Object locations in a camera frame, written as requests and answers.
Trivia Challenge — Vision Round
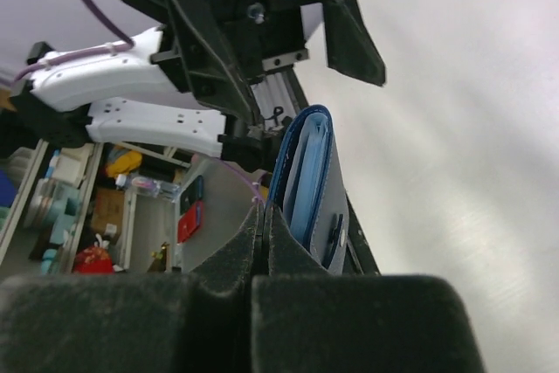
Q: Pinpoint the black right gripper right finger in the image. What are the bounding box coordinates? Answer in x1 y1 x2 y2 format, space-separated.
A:
252 206 485 372

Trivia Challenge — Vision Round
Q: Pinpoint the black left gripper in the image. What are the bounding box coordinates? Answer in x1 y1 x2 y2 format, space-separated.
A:
121 0 386 124

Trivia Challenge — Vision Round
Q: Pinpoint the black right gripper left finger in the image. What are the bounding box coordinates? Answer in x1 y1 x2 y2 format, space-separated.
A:
1 204 264 372

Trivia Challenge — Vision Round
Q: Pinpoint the blue leather card holder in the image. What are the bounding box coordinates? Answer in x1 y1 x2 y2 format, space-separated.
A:
267 105 350 275

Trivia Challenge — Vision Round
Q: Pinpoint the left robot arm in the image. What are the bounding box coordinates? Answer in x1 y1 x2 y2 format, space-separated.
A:
8 0 387 172

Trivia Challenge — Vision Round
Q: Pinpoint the background storage shelf clutter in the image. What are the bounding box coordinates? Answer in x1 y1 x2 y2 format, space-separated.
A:
1 142 262 278

